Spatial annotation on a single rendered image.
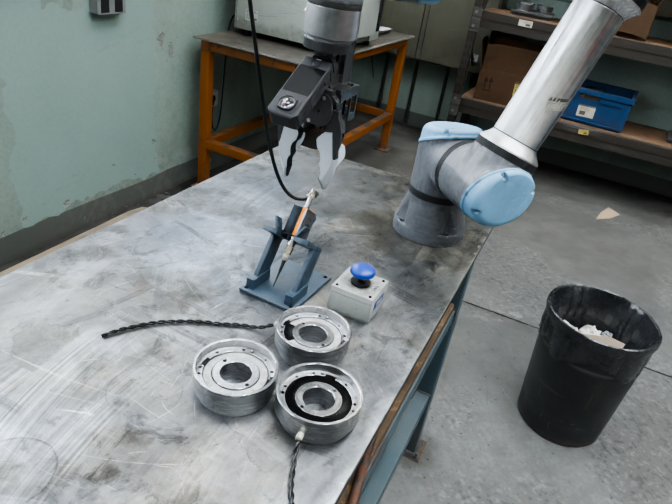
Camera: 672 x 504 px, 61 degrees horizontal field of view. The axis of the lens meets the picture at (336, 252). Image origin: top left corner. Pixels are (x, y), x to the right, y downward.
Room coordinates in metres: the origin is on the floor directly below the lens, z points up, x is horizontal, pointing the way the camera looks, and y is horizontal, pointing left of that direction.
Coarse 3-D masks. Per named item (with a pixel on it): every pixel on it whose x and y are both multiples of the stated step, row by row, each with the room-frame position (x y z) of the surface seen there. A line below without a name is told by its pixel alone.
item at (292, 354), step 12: (288, 312) 0.67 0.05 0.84; (300, 312) 0.68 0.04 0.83; (312, 312) 0.69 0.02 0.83; (324, 312) 0.69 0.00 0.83; (336, 312) 0.69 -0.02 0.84; (276, 324) 0.63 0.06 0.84; (300, 324) 0.66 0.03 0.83; (312, 324) 0.66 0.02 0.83; (336, 324) 0.67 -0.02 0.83; (348, 324) 0.66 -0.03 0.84; (276, 336) 0.62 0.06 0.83; (300, 336) 0.65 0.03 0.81; (312, 336) 0.66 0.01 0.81; (324, 336) 0.65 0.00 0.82; (348, 336) 0.63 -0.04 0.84; (288, 348) 0.60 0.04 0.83; (300, 348) 0.59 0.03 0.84; (312, 348) 0.61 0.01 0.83; (336, 348) 0.60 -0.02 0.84; (348, 348) 0.64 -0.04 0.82; (288, 360) 0.60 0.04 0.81; (300, 360) 0.59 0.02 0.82; (312, 360) 0.59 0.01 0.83; (324, 360) 0.59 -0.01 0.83; (336, 360) 0.61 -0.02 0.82
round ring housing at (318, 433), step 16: (304, 368) 0.56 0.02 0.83; (320, 368) 0.57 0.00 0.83; (336, 368) 0.56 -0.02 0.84; (288, 384) 0.53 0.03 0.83; (304, 384) 0.54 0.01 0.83; (320, 384) 0.54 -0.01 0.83; (352, 384) 0.55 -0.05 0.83; (304, 400) 0.53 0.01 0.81; (320, 400) 0.54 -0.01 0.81; (336, 400) 0.52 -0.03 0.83; (352, 400) 0.52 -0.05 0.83; (288, 416) 0.48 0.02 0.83; (352, 416) 0.49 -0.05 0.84; (288, 432) 0.48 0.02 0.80; (304, 432) 0.47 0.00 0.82; (320, 432) 0.47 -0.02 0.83; (336, 432) 0.47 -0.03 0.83
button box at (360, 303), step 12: (348, 276) 0.78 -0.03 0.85; (336, 288) 0.75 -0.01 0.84; (348, 288) 0.75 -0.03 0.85; (360, 288) 0.75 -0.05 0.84; (372, 288) 0.76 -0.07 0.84; (384, 288) 0.77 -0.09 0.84; (336, 300) 0.75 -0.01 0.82; (348, 300) 0.74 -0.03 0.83; (360, 300) 0.73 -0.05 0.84; (372, 300) 0.73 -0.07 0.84; (348, 312) 0.74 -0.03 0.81; (360, 312) 0.73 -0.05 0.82; (372, 312) 0.74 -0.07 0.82
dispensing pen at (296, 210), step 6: (312, 192) 0.84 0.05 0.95; (312, 198) 0.84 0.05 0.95; (294, 204) 0.82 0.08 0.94; (306, 204) 0.83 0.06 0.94; (294, 210) 0.81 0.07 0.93; (300, 210) 0.81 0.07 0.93; (294, 216) 0.80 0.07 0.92; (288, 222) 0.80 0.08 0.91; (294, 222) 0.80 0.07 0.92; (288, 228) 0.79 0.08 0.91; (288, 234) 0.80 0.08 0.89; (288, 240) 0.80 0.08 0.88; (288, 246) 0.79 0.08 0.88; (294, 246) 0.79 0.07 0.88; (288, 252) 0.78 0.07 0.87; (282, 258) 0.78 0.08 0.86; (282, 264) 0.77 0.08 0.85; (276, 276) 0.77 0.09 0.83
